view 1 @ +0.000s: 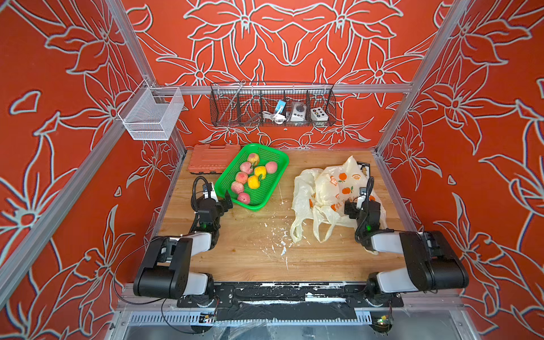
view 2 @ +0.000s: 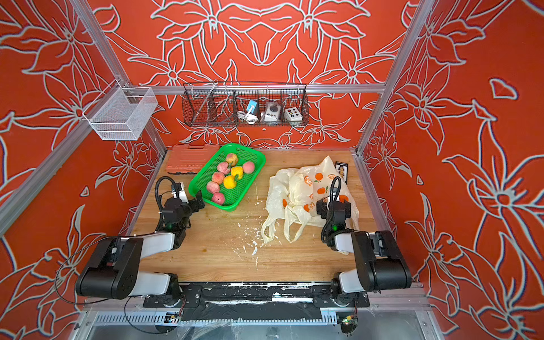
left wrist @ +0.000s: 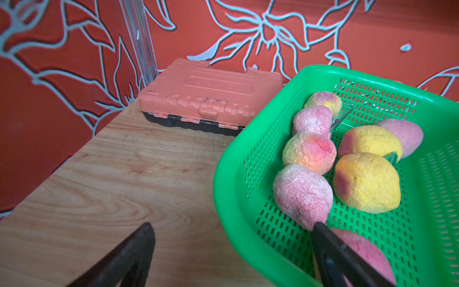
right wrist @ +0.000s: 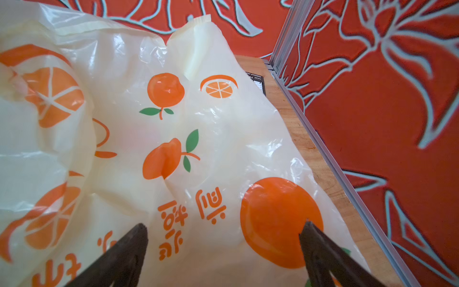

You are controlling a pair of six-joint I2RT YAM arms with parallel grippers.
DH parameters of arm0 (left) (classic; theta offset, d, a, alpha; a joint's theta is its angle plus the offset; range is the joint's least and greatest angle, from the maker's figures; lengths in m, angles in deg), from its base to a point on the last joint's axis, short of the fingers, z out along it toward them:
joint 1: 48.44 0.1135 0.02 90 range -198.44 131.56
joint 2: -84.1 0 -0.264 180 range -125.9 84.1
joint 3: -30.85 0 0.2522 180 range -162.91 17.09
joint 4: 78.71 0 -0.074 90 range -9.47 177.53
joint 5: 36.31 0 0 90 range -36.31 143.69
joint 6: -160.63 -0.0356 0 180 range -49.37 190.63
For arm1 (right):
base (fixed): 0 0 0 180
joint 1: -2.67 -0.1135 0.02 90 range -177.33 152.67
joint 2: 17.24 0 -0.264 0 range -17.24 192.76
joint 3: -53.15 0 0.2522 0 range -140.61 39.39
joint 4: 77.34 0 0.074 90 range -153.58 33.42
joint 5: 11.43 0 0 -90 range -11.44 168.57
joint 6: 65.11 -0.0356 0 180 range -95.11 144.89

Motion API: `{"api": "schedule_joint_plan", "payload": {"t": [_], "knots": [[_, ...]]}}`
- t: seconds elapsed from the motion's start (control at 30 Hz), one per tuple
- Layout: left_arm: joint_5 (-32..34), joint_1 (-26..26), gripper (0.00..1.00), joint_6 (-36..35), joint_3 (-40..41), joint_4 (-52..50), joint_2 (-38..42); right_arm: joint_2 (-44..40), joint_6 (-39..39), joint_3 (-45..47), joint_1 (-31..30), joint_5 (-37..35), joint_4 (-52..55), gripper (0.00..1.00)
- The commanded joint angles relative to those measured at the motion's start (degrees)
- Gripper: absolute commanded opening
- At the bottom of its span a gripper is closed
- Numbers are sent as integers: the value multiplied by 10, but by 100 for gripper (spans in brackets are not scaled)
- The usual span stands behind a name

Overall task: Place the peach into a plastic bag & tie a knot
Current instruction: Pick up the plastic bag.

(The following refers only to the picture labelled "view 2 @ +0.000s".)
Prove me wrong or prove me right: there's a green plastic basket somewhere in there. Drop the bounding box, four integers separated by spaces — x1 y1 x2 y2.
188 144 266 212

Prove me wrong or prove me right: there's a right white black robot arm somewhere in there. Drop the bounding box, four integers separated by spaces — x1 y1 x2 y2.
317 176 412 298

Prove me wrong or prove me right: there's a blue white small box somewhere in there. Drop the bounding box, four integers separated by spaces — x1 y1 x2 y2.
245 100 258 115

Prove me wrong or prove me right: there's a clear plastic wall bin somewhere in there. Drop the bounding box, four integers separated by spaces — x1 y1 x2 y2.
84 87 158 141

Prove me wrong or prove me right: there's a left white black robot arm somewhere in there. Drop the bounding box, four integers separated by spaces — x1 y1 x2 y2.
75 177 205 305

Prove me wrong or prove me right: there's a white orange-print plastic bag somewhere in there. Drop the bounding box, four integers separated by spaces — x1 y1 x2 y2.
261 156 340 243

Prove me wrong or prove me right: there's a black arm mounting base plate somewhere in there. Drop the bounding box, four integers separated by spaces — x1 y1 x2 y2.
143 282 370 324

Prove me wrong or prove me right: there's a pink yellow peach top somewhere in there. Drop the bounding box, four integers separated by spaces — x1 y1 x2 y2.
225 153 239 167

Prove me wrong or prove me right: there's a white button remote box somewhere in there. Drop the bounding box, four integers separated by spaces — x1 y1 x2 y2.
284 107 303 124

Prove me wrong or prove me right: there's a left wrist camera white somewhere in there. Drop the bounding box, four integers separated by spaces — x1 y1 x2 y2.
172 182 188 203

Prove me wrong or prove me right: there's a black wire wall basket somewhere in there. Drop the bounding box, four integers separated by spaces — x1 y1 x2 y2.
181 82 310 128

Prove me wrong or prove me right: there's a yellow peach upper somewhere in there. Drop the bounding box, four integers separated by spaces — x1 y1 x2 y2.
230 166 245 181

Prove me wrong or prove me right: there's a grey white timer device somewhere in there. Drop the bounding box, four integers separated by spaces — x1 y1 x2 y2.
262 102 281 123

